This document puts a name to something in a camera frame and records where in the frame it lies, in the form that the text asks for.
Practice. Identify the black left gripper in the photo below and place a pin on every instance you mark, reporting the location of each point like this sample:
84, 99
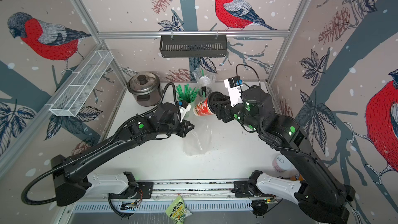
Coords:
185, 128

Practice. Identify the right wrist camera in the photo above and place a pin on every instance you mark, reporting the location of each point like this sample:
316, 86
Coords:
233, 86

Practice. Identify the green straw holder cup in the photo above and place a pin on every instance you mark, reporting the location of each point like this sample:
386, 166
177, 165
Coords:
183, 103

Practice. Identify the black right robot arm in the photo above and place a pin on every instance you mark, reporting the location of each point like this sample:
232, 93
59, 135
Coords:
320, 195

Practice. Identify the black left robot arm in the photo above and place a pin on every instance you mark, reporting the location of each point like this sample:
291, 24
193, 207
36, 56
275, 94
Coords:
70, 174

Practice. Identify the clear plastic carrier bag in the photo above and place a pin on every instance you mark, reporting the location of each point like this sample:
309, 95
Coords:
199, 72

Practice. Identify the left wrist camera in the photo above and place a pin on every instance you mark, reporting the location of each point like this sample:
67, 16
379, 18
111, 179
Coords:
184, 111

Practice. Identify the black lid red cup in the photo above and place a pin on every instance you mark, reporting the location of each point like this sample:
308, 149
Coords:
206, 106

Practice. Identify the silver rice cooker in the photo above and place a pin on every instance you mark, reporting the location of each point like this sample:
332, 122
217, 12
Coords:
146, 88

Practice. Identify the black hanging wire basket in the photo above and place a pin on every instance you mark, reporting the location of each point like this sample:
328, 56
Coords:
190, 46

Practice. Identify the green snack packet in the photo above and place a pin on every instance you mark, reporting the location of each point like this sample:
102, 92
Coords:
178, 211

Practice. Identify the green straws bundle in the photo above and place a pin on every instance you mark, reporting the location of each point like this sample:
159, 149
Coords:
186, 93

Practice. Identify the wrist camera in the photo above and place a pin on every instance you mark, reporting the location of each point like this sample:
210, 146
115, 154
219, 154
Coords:
184, 111
233, 86

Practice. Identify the spare clear plastic bag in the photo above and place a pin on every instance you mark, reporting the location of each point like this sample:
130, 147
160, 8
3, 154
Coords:
197, 141

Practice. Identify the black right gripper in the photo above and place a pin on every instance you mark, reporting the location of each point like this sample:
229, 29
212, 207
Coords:
225, 107

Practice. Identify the white wire mesh shelf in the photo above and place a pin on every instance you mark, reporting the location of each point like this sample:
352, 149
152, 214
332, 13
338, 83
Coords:
72, 99

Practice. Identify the white lid cup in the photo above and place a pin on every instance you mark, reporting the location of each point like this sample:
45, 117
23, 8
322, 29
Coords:
205, 82

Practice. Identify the orange soda can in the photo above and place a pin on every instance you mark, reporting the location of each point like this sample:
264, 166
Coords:
297, 177

